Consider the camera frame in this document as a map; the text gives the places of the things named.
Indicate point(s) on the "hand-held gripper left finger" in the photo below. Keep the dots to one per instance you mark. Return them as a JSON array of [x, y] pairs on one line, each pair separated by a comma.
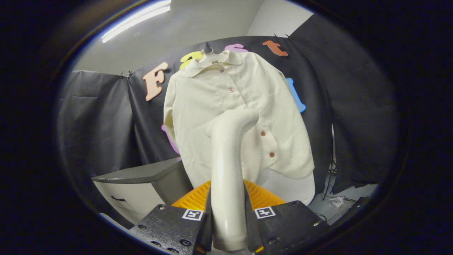
[[207, 230]]

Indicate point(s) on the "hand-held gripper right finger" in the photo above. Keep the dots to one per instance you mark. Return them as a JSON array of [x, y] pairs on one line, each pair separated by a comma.
[[252, 230]]

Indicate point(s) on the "white garment steamer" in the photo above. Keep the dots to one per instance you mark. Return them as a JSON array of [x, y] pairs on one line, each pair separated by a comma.
[[226, 177]]

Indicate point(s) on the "white garment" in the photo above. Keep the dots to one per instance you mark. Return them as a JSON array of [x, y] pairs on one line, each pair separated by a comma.
[[290, 187]]

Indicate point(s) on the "cream button shirt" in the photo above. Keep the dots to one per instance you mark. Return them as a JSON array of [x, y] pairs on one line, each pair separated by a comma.
[[205, 99]]

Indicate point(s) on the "grey cabinet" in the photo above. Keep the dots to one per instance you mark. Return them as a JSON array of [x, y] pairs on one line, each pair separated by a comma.
[[141, 171]]

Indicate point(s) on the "white plug adapter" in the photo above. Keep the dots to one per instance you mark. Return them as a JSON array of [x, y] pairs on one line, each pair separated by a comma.
[[336, 202]]

